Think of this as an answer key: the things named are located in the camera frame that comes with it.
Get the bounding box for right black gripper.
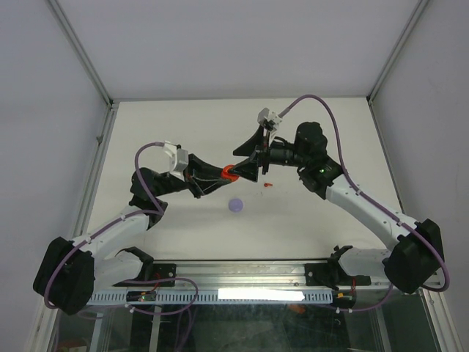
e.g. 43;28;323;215
228;124;309;182

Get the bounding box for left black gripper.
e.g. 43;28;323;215
154;155;232;199

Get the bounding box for red charging case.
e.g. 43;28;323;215
221;164;239;182

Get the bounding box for purple charging case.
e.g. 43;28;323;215
228;198;244;213

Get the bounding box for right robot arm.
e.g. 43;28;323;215
230;122;444;293

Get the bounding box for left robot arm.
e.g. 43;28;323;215
33;154;237;315

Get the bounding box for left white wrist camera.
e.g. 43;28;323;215
163;141;189;180

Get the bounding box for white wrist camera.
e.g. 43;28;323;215
163;141;189;180
257;108;283;133

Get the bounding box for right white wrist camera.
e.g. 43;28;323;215
257;108;283;133

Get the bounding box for aluminium mounting rail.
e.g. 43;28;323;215
45;259;440;290

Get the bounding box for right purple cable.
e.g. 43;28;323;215
280;95;452;315

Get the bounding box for right aluminium frame post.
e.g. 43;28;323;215
366;0;431;106

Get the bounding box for aluminium frame post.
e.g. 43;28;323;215
45;0;119;111
366;0;431;106

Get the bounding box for slotted cable duct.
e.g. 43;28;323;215
87;288;333;306

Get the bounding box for left aluminium frame post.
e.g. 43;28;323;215
45;0;119;111

